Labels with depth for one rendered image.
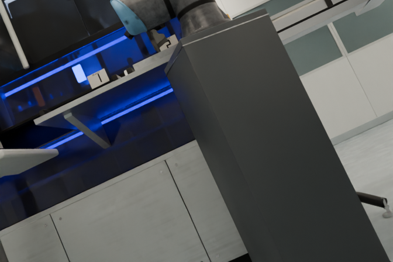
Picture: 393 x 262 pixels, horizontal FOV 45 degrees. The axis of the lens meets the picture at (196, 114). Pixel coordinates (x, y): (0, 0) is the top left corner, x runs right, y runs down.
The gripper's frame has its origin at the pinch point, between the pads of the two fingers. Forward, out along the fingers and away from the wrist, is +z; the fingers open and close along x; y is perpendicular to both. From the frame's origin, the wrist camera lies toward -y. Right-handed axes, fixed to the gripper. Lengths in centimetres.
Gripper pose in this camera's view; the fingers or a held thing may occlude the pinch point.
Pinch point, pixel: (157, 51)
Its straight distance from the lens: 188.4
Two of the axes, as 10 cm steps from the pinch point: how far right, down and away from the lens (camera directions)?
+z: 4.2, 9.0, -1.1
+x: 1.0, 0.7, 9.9
